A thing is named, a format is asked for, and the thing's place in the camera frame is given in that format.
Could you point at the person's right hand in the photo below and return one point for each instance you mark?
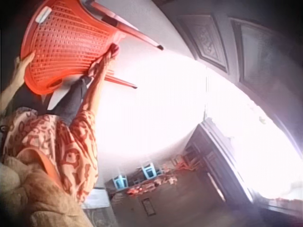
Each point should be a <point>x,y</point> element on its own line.
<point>104,62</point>

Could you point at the person's left hand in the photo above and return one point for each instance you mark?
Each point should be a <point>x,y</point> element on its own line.
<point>19,73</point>

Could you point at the person's right fingers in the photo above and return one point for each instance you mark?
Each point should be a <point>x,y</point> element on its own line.
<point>113,51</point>

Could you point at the red plastic chair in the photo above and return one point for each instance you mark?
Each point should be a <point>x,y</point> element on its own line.
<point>64,47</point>

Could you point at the person's legs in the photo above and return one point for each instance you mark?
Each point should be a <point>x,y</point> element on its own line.
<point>71,106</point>

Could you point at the dark carved wooden door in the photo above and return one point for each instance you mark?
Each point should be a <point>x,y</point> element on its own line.
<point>213,40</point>

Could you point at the light blue chair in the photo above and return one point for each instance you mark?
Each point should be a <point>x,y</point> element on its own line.
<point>120,181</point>
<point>149,171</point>

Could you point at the heap of red items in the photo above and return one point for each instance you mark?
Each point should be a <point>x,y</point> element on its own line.
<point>161,180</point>

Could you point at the dark wooden door leaf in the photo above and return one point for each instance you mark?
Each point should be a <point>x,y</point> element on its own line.
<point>213,153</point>

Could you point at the white sheet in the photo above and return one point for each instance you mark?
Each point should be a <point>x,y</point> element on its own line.
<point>95,198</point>

